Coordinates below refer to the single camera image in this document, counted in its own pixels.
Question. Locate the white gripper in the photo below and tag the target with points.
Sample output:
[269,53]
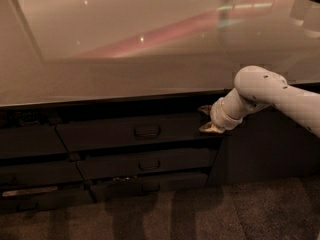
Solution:
[219,116]

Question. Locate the dark drawer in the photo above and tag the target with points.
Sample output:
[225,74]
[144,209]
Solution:
[103,191]
[146,162]
[39,174]
[29,141]
[131,131]
[43,198]

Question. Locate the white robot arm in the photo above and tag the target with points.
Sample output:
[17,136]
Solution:
[256,88]

